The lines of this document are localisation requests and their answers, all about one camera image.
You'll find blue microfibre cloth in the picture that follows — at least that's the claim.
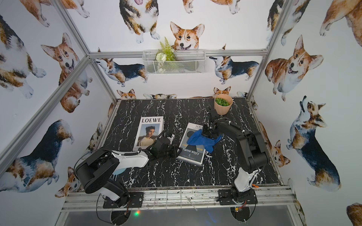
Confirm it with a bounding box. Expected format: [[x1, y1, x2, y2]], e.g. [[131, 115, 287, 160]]
[[187, 130, 222, 153]]

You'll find LOEWE white magazine book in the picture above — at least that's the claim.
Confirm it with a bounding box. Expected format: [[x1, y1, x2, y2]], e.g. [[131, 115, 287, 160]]
[[133, 116, 164, 151]]

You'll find grey Twins story book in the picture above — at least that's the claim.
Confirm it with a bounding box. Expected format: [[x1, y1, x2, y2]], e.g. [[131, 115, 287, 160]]
[[176, 122, 206, 166]]

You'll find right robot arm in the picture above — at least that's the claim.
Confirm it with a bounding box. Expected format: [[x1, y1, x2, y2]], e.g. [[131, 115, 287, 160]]
[[202, 109, 270, 203]]

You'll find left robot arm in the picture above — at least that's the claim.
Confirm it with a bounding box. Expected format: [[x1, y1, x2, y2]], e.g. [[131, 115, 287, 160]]
[[74, 131, 183, 207]]

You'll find beige pot with green plant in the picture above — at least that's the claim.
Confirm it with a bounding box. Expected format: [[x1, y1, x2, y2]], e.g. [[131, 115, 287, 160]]
[[214, 94, 233, 115]]

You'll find green fern white flower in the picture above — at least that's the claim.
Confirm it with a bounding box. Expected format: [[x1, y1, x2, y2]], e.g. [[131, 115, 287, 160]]
[[156, 37, 178, 73]]

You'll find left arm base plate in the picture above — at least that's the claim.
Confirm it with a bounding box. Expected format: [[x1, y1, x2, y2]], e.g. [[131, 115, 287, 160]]
[[103, 192, 144, 209]]

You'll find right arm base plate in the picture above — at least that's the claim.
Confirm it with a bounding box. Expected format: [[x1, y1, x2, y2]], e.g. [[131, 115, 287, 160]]
[[216, 187, 258, 206]]

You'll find white wire wall basket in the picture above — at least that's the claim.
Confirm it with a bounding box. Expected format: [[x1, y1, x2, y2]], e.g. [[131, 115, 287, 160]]
[[142, 50, 206, 74]]

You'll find aluminium frame rail front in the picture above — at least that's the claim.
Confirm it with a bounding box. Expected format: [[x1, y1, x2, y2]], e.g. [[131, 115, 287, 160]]
[[61, 186, 296, 212]]

